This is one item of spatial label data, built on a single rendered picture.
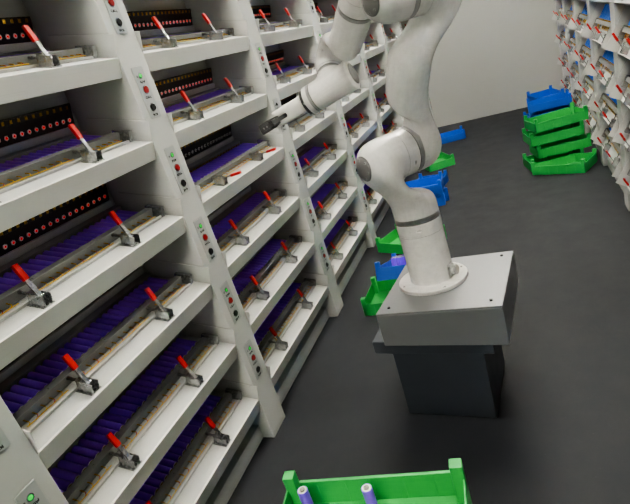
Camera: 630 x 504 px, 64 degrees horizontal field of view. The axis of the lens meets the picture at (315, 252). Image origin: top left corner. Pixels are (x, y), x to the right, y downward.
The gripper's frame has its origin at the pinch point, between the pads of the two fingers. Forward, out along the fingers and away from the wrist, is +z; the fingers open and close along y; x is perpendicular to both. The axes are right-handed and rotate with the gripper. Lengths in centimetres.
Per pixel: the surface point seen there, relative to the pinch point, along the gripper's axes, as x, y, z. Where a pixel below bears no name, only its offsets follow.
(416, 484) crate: 62, 86, -34
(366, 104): 16, -169, 20
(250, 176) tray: 10.6, 0.7, 14.7
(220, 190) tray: 8.8, 20.6, 13.7
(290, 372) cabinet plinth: 77, 14, 35
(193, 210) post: 9.1, 36.1, 13.7
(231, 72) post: -23.5, -29.2, 16.8
